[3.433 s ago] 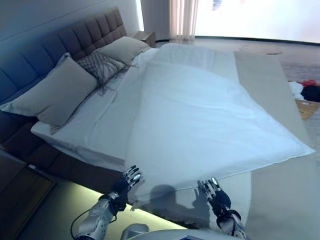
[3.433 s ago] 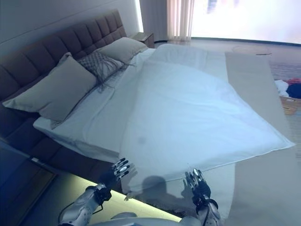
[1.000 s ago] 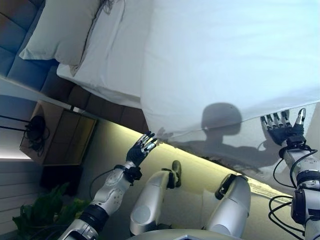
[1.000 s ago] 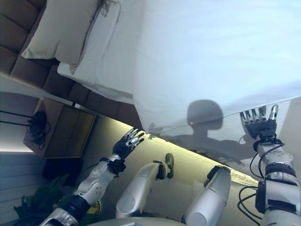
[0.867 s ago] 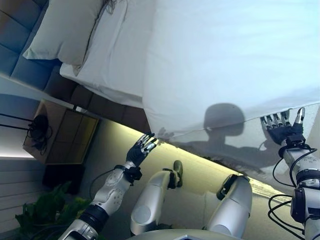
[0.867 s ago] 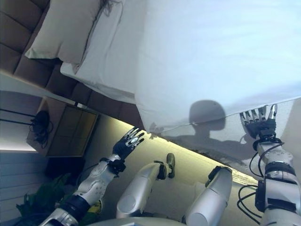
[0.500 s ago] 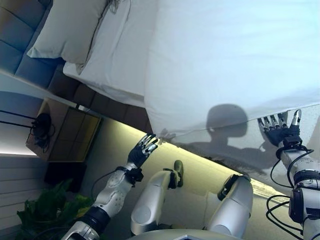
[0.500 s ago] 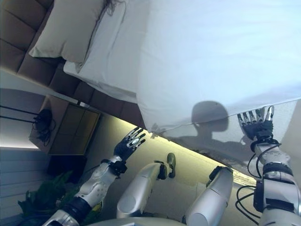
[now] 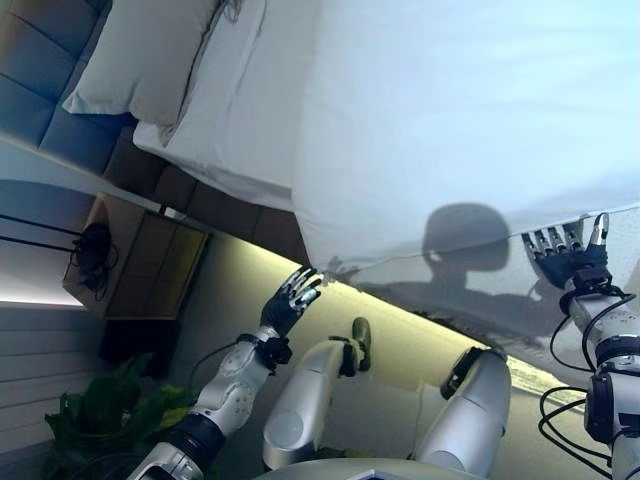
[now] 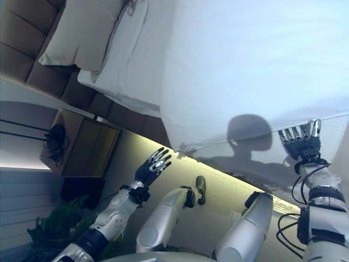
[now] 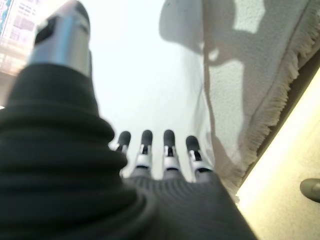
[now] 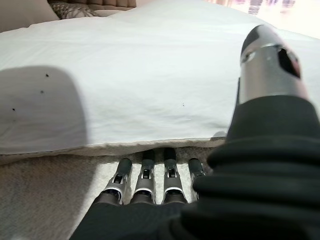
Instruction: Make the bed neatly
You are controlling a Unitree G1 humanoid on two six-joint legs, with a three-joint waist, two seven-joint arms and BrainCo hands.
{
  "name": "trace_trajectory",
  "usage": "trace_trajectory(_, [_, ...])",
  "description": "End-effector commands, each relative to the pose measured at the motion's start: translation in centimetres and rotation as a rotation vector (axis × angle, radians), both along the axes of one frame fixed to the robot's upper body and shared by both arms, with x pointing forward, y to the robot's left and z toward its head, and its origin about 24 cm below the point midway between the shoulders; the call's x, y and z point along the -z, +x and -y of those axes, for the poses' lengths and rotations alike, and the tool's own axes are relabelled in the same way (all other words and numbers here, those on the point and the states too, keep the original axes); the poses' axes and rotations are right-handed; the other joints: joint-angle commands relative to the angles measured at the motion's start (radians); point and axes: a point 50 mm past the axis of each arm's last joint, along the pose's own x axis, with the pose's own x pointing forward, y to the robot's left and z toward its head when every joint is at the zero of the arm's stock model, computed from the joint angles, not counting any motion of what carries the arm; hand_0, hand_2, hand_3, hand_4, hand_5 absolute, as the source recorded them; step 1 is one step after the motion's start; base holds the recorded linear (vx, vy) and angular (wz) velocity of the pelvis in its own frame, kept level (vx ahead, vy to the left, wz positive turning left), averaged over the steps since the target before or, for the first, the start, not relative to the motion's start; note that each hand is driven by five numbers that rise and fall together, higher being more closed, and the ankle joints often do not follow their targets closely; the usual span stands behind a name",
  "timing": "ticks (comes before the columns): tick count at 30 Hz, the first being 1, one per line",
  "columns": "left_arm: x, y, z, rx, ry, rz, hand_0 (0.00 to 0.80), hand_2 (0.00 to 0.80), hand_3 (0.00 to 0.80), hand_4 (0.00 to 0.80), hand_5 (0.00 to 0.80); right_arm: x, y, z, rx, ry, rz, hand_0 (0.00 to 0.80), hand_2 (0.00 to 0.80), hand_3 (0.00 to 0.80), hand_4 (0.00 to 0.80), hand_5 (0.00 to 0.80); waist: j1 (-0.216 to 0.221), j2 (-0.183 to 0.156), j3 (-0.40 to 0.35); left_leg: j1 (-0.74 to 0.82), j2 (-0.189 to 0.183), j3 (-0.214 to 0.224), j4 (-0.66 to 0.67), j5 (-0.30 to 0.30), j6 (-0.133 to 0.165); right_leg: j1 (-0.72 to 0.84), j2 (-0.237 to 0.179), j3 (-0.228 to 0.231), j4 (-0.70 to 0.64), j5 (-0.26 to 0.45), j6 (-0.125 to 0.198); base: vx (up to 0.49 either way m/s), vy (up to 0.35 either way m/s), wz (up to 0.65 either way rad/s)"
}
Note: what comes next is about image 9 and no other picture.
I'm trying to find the silver robot leg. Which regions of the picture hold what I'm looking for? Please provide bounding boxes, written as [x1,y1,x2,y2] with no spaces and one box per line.
[409,347,514,474]
[262,317,374,471]

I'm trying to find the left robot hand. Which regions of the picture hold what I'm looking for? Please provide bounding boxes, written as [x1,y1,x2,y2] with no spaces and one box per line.
[259,265,324,341]

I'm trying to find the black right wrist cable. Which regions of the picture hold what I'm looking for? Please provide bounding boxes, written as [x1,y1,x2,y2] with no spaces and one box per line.
[538,287,640,480]

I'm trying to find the right silver robot leg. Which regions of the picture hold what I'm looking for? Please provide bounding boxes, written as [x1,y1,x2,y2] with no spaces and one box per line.
[409,347,514,474]

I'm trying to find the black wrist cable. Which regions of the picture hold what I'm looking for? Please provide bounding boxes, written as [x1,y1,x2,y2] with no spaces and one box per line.
[538,287,640,480]
[187,344,241,401]

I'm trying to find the wooden nightstand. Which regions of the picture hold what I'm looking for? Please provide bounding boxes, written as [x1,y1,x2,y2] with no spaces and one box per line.
[62,192,211,321]

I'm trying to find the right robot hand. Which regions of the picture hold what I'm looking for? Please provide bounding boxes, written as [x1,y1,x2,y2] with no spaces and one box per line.
[521,212,612,291]

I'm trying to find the black box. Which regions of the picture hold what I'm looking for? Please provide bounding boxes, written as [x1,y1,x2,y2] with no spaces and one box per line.
[97,319,181,379]

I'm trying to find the brown tufted headboard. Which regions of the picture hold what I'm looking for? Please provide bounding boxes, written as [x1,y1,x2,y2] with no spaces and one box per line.
[0,0,131,166]

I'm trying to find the black cable bundle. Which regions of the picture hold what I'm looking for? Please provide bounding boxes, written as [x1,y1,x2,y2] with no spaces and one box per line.
[69,222,119,301]

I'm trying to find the large beige pillow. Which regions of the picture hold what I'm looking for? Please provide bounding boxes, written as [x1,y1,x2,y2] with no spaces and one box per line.
[62,0,224,146]

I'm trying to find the green potted plant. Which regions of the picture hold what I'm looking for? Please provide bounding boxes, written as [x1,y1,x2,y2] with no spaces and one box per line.
[42,352,201,480]

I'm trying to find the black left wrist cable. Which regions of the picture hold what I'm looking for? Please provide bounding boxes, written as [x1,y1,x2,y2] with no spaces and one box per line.
[187,344,241,401]

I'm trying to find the white duvet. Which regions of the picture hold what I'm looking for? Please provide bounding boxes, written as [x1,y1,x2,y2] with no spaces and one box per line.
[289,0,640,286]

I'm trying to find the white mattress sheet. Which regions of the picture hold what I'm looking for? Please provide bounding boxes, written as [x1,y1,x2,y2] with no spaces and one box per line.
[132,0,321,211]

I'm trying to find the cream fringed blanket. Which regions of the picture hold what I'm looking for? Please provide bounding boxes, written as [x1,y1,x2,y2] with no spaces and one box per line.
[349,204,640,391]

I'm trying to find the brown bed frame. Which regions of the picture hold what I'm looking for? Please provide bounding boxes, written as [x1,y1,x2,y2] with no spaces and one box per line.
[99,134,311,266]

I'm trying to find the left silver robot leg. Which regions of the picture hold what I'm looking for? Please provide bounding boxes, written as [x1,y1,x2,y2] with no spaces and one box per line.
[262,317,374,471]

